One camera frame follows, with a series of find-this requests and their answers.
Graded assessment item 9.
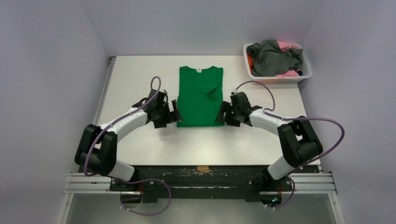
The brown tape piece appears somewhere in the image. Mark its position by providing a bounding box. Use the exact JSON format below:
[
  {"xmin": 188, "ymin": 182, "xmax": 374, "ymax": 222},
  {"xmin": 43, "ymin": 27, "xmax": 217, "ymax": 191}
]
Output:
[{"xmin": 197, "ymin": 165, "xmax": 210, "ymax": 173}]

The green t shirt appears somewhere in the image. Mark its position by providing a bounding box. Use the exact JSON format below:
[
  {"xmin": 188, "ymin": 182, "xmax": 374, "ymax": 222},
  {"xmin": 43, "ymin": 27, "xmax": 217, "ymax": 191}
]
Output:
[{"xmin": 177, "ymin": 66, "xmax": 224, "ymax": 128}]

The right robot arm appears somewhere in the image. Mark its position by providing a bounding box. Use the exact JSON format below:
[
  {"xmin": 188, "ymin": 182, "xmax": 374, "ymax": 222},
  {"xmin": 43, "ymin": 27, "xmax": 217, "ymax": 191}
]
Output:
[{"xmin": 215, "ymin": 92, "xmax": 323, "ymax": 190}]

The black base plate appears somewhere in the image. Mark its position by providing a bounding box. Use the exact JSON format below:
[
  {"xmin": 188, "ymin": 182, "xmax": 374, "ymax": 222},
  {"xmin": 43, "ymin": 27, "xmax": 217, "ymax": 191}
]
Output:
[{"xmin": 77, "ymin": 165, "xmax": 319, "ymax": 204}]

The left side aluminium rail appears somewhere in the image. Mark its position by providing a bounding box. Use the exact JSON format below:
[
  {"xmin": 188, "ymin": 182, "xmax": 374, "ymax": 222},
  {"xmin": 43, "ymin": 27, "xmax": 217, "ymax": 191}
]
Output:
[{"xmin": 93, "ymin": 56, "xmax": 117, "ymax": 125}]

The orange t shirt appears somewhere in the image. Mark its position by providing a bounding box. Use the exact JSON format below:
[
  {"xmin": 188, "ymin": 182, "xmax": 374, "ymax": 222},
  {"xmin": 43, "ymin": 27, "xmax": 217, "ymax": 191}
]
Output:
[{"xmin": 247, "ymin": 54, "xmax": 253, "ymax": 75}]

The pink t shirt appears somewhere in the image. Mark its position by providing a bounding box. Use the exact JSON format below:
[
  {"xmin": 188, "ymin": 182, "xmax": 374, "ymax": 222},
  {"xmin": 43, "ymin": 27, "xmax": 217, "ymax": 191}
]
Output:
[{"xmin": 276, "ymin": 41, "xmax": 301, "ymax": 78}]

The aluminium frame rail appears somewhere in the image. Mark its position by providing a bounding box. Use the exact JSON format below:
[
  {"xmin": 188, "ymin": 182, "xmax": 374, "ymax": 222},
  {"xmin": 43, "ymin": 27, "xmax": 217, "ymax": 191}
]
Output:
[{"xmin": 56, "ymin": 173, "xmax": 346, "ymax": 224}]

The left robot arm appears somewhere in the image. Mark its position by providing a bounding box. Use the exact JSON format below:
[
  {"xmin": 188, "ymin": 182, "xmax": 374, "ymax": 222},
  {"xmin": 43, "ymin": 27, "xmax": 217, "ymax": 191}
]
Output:
[{"xmin": 74, "ymin": 89, "xmax": 183, "ymax": 191}]

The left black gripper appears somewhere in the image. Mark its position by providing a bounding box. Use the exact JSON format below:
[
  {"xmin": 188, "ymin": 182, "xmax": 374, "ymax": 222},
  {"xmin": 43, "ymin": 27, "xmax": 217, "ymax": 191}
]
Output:
[{"xmin": 153, "ymin": 100, "xmax": 181, "ymax": 128}]

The grey t shirt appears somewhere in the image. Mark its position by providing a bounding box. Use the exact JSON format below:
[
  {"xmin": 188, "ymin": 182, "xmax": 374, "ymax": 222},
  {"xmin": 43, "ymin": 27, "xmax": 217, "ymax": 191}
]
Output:
[{"xmin": 246, "ymin": 40, "xmax": 303, "ymax": 77}]

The white laundry basket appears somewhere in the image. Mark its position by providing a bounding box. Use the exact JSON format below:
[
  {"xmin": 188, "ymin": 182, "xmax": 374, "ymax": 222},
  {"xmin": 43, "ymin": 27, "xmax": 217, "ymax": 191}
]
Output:
[{"xmin": 242, "ymin": 43, "xmax": 312, "ymax": 84}]

